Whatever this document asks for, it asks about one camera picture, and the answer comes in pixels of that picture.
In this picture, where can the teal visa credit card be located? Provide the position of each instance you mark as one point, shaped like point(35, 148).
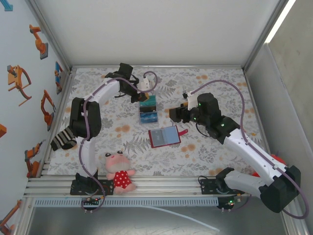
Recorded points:
point(149, 104)

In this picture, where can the red leather card holder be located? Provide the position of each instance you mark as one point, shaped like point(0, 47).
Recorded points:
point(166, 146)

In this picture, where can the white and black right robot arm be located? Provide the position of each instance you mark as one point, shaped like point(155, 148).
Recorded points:
point(254, 154)

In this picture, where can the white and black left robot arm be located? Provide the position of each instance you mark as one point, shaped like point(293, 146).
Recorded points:
point(85, 120)

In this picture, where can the blue wave-print credit card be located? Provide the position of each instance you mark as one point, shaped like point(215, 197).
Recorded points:
point(148, 117)

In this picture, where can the grey credit card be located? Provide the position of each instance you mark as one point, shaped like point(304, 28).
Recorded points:
point(158, 136)

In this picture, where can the floral table mat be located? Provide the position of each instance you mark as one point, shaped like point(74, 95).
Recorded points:
point(122, 151)

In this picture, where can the blue and orange sticker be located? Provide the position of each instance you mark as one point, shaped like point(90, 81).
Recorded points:
point(58, 73)

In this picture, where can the pink plush toy, dotted dress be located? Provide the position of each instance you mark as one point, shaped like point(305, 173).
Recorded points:
point(119, 176)

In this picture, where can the black and white striped sock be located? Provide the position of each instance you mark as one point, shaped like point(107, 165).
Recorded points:
point(64, 140)

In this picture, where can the red shark plush toy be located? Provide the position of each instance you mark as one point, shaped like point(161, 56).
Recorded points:
point(278, 159)

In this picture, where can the thin white tube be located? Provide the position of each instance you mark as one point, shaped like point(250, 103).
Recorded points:
point(185, 216)

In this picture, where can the white light strip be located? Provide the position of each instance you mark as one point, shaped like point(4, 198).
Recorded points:
point(278, 22)

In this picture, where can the orange gripper claw sticker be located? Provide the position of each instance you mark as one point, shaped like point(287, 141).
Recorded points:
point(13, 78)

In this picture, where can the orange block sticker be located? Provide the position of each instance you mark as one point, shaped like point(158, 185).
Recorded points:
point(2, 131)

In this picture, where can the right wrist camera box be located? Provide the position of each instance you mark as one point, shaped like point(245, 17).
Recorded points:
point(191, 100)

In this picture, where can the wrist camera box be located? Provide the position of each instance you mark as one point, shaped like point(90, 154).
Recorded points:
point(146, 84)
point(191, 100)

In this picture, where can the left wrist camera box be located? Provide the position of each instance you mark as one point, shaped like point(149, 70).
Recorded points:
point(146, 84)

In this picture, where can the aluminium frame profile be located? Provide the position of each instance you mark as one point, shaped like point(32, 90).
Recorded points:
point(49, 31)
point(66, 90)
point(159, 66)
point(266, 31)

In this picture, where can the wide aluminium frame rail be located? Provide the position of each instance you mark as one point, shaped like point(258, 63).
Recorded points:
point(159, 188)

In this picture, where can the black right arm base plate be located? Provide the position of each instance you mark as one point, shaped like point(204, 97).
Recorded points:
point(207, 186)

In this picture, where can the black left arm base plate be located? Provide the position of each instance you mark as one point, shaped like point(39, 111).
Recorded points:
point(105, 187)

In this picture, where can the blue wall sticker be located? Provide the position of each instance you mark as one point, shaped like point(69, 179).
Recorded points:
point(7, 6)

